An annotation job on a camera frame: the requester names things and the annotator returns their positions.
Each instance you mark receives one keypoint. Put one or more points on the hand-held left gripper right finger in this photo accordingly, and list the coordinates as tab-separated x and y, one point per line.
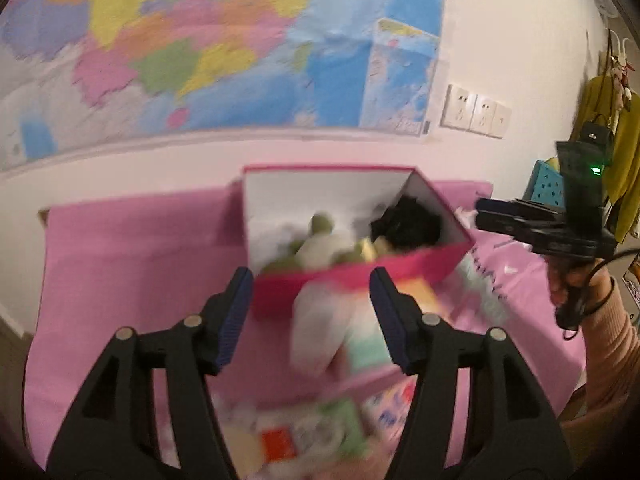
395	325

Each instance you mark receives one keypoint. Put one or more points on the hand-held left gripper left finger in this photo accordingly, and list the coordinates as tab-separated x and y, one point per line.
232	320

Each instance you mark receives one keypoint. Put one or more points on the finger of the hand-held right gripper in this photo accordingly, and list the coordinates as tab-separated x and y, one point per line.
515	208
510	230

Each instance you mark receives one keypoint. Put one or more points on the pink cardboard box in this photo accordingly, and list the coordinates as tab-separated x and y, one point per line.
280	292

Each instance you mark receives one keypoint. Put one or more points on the black gloves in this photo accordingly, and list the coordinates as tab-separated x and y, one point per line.
410	225

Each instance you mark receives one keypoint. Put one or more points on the green plush toy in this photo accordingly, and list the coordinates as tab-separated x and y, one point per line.
322	225

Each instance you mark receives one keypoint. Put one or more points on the red white small packet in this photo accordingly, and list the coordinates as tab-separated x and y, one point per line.
277	444

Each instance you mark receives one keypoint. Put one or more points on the person's right forearm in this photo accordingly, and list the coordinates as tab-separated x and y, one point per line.
610	370

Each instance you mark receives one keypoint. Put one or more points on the person's right hand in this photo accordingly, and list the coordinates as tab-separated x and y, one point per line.
559	282

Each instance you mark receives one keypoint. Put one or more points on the pastel tissue pack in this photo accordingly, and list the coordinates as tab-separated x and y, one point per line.
365	345

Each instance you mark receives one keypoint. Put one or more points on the blue plastic basket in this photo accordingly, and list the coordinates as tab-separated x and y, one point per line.
545	182

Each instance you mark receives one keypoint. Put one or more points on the yellow hanging garment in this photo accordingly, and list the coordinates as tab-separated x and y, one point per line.
625	160

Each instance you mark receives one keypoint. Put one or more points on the white pump bottle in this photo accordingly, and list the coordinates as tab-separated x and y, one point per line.
320	330

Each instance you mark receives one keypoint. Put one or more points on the pink flower print tablecloth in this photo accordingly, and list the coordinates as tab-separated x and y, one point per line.
125	260

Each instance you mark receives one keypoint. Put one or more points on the white wall socket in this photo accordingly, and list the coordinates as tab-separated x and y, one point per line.
500	121
457	106
483	114

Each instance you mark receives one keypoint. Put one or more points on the colourful wall map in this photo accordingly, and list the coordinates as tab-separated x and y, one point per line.
200	35

